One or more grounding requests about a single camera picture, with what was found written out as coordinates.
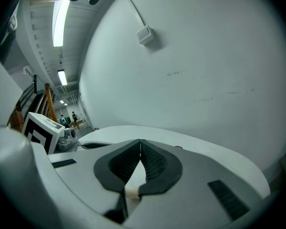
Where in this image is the white wall switch box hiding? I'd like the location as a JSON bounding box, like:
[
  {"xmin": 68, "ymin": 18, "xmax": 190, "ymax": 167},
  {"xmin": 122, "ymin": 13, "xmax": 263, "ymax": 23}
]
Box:
[{"xmin": 135, "ymin": 24, "xmax": 155, "ymax": 44}]

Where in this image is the white kidney-shaped table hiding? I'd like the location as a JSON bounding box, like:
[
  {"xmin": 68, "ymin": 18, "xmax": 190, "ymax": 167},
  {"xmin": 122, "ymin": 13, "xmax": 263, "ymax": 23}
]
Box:
[{"xmin": 78, "ymin": 125, "xmax": 271, "ymax": 200}]

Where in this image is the long ceiling light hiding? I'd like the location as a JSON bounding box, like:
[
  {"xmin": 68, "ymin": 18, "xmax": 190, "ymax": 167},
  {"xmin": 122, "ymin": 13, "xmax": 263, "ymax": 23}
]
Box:
[{"xmin": 52, "ymin": 0, "xmax": 71, "ymax": 48}]

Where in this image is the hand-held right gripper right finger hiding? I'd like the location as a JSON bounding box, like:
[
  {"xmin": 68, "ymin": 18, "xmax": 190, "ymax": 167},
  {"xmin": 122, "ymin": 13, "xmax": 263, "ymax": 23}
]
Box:
[{"xmin": 123, "ymin": 139, "xmax": 263, "ymax": 229}]

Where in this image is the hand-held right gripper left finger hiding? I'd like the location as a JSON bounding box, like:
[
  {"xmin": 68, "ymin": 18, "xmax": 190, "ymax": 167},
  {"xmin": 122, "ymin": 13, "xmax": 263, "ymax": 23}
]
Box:
[{"xmin": 48, "ymin": 139, "xmax": 141, "ymax": 224}]

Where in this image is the white wall cable conduit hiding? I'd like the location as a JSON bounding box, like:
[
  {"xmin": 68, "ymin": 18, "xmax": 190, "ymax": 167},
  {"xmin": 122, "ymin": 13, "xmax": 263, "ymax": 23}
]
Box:
[{"xmin": 123, "ymin": 0, "xmax": 146, "ymax": 30}]

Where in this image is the beige makeup sponge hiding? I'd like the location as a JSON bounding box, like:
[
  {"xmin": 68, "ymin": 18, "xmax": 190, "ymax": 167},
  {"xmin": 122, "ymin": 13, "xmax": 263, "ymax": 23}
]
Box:
[{"xmin": 123, "ymin": 160, "xmax": 147, "ymax": 202}]

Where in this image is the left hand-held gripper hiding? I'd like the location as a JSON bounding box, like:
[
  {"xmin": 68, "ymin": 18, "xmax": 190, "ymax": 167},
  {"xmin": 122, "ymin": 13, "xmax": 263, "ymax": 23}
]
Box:
[{"xmin": 21, "ymin": 112, "xmax": 114, "ymax": 155}]

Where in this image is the short ceiling light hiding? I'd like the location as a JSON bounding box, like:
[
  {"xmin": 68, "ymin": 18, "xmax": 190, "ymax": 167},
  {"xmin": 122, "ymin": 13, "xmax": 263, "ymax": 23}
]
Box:
[{"xmin": 57, "ymin": 69, "xmax": 68, "ymax": 86}]

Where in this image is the brown wooden stair railing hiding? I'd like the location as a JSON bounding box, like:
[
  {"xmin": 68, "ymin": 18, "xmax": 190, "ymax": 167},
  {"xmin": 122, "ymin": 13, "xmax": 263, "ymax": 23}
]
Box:
[{"xmin": 7, "ymin": 83, "xmax": 58, "ymax": 133}]

